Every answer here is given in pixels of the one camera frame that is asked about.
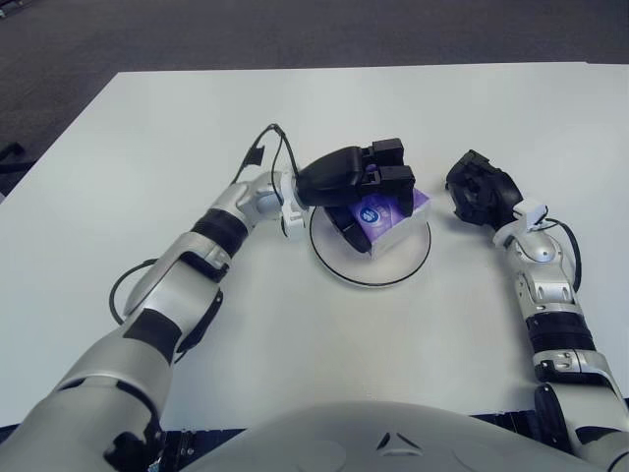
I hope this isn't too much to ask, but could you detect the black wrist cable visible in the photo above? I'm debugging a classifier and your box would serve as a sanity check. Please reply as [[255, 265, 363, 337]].
[[540, 219, 584, 296], [234, 123, 301, 187]]

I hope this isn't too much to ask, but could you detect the white right wrist connector box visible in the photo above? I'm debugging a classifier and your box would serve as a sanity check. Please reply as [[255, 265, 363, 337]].
[[513, 199, 547, 232]]

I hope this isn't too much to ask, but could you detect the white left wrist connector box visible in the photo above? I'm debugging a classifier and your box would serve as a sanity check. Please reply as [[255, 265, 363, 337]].
[[280, 208, 309, 243]]

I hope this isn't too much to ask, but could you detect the silver robot torso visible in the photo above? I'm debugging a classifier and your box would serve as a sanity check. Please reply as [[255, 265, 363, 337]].
[[184, 400, 610, 472]]

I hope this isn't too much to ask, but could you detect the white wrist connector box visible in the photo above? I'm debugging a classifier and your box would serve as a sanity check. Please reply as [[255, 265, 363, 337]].
[[280, 208, 309, 243], [513, 199, 547, 232]]

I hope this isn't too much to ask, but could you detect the black left elbow cable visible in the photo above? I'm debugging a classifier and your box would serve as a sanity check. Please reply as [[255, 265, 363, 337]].
[[108, 259, 159, 325]]

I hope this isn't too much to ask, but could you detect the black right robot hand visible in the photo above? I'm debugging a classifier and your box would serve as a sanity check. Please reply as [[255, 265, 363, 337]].
[[444, 149, 523, 228]]

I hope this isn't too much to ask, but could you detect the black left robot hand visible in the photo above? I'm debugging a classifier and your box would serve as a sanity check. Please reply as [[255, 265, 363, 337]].
[[297, 139, 417, 255]]

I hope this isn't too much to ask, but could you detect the purple tissue paper pack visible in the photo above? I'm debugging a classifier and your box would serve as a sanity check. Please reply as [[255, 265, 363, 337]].
[[349, 186, 433, 260]]

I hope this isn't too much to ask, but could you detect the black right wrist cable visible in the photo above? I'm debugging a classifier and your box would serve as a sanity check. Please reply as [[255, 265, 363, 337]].
[[540, 219, 584, 296]]

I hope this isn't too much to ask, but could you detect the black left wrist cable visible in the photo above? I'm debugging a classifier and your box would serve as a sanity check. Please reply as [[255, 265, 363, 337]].
[[234, 123, 301, 187]]

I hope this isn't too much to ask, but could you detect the white plate with black rim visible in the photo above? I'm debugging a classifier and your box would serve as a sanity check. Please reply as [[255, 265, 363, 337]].
[[309, 204, 432, 287]]

